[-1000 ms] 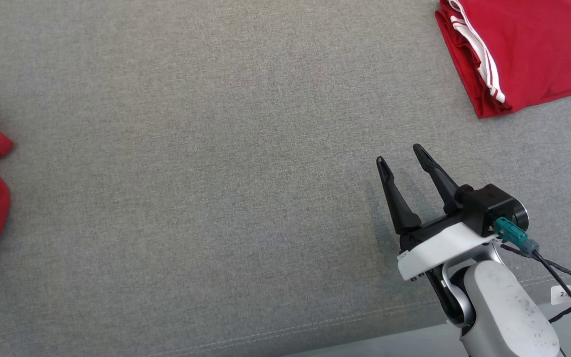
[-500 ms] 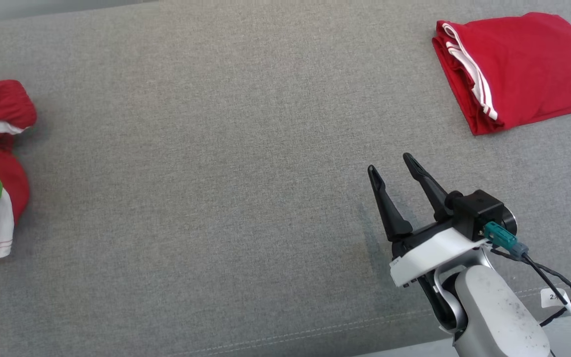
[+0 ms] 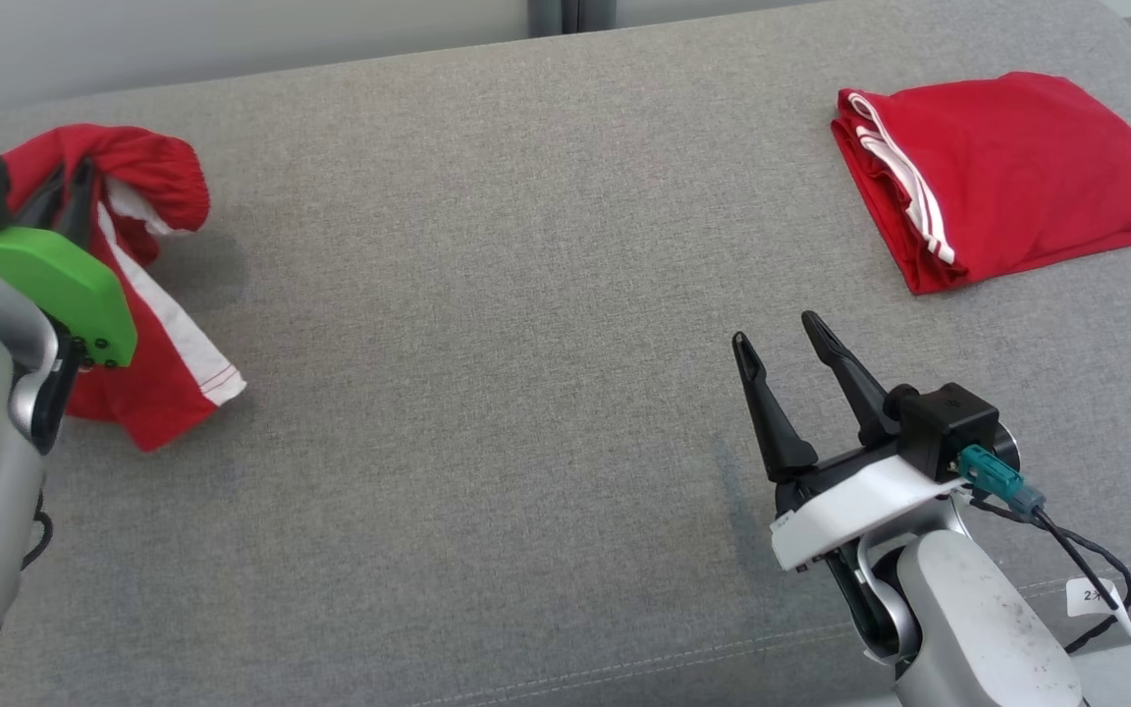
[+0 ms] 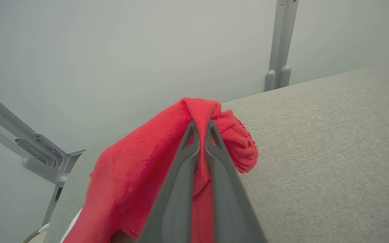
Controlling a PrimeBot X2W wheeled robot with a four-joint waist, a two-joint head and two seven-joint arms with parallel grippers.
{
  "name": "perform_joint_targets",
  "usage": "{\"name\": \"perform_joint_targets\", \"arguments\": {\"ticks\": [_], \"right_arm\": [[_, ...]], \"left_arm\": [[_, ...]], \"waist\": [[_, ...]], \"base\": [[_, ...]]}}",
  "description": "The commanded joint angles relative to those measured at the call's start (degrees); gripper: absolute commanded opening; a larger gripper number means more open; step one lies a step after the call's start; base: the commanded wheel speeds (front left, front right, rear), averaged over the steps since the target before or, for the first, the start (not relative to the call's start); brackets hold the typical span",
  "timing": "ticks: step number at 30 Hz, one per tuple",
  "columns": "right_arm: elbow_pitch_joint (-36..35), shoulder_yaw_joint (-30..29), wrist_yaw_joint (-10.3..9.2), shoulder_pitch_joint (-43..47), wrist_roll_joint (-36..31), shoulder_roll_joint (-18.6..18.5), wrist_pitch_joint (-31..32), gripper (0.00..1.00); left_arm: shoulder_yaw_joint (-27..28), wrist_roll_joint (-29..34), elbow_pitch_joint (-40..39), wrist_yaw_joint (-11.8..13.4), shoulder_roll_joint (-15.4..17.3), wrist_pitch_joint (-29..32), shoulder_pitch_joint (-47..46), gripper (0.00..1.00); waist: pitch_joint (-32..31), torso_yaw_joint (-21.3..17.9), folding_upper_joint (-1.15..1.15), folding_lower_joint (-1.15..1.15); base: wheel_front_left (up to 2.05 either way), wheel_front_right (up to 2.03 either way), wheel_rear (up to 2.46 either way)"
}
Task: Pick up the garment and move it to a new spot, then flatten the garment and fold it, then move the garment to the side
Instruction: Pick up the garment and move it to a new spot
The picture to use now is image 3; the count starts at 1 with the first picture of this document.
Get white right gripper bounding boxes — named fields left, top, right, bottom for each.
left=732, top=310, right=964, bottom=572

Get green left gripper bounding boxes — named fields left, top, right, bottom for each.
left=0, top=157, right=139, bottom=369

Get red and white shorts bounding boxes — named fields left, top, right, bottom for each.
left=1, top=123, right=247, bottom=453

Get red and white basketball jersey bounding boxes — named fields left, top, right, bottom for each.
left=831, top=71, right=1131, bottom=296

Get grey fabric sofa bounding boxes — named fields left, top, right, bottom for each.
left=0, top=0, right=1131, bottom=707

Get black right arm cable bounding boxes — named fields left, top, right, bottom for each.
left=958, top=444, right=1131, bottom=707

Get white right cable tag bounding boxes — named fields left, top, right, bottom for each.
left=1066, top=577, right=1131, bottom=634

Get grey metal frame post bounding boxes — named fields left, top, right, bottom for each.
left=526, top=0, right=620, bottom=38

